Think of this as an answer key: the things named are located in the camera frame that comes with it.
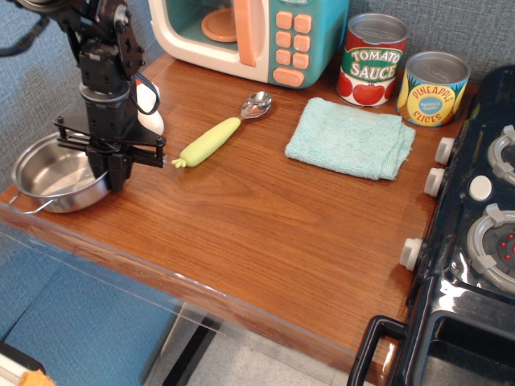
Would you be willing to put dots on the light blue folded cloth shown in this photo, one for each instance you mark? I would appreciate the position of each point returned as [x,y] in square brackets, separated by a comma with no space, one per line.
[351,141]

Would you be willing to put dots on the white stove knob middle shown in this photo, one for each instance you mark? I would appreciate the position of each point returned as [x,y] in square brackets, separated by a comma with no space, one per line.
[434,181]

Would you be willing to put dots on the spoon with green handle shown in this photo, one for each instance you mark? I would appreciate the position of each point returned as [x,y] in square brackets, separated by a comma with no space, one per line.
[210,141]

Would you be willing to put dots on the small metal pot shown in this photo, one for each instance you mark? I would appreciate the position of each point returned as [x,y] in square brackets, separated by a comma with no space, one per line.
[53,178]

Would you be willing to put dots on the black toy stove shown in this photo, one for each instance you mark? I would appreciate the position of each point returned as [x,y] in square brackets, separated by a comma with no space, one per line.
[460,324]

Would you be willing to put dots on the pineapple slices can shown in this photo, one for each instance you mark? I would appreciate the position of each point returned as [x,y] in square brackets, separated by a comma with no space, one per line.
[432,88]

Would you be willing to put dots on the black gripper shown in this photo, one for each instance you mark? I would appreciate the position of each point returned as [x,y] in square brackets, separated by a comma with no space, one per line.
[111,136]

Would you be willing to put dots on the white stove knob upper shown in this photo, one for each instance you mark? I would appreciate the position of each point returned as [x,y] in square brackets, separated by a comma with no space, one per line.
[444,149]

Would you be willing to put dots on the white plush mushroom toy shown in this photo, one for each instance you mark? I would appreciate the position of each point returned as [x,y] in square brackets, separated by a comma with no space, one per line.
[147,99]

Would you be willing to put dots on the tomato sauce can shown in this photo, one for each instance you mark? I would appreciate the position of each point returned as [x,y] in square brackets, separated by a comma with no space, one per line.
[374,46]

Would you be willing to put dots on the toy microwave teal and cream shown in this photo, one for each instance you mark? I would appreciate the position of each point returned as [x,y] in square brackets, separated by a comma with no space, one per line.
[286,43]

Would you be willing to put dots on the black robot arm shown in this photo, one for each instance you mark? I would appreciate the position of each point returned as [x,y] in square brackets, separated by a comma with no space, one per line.
[102,41]

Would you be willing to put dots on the orange object at corner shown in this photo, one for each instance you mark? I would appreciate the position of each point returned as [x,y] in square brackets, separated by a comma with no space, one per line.
[35,378]

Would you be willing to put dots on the orange plate inside microwave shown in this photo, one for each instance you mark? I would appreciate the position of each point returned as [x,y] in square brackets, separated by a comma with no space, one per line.
[219,26]

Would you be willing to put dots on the white stove knob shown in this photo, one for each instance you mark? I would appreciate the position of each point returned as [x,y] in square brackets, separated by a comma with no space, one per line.
[434,181]
[410,252]
[444,149]

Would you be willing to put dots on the white stove knob lower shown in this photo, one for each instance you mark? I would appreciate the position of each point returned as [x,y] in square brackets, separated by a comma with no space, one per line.
[410,252]

